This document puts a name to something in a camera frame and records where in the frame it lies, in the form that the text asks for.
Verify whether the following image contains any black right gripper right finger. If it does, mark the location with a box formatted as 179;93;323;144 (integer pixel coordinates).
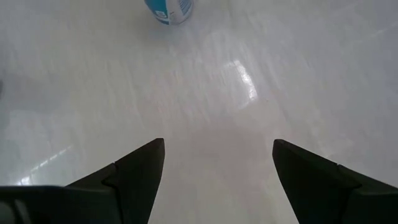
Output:
272;138;398;224

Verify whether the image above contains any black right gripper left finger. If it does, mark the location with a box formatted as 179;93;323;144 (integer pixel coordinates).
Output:
0;138;166;224

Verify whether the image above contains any blue silver Red Bull can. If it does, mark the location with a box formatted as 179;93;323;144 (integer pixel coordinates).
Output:
144;0;195;26

